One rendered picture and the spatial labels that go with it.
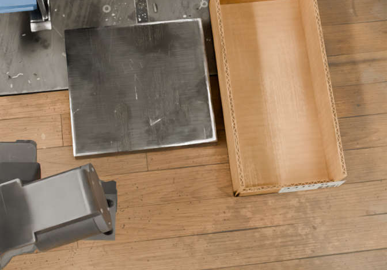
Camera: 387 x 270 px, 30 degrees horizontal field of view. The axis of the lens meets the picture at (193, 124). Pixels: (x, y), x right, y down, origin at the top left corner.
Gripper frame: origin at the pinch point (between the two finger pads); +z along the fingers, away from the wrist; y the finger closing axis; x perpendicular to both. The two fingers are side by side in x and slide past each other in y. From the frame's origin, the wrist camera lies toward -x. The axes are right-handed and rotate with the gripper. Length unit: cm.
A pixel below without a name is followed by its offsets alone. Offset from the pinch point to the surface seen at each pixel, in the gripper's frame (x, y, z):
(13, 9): 0.9, 15.5, 7.7
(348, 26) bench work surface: -39.6, 13.8, 17.3
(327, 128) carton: -34.9, 2.9, 7.1
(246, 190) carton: -25.4, -4.1, 4.9
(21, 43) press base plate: 1.5, 10.4, 18.0
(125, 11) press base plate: -11.3, 14.5, 19.5
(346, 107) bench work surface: -38.7, 4.3, 12.1
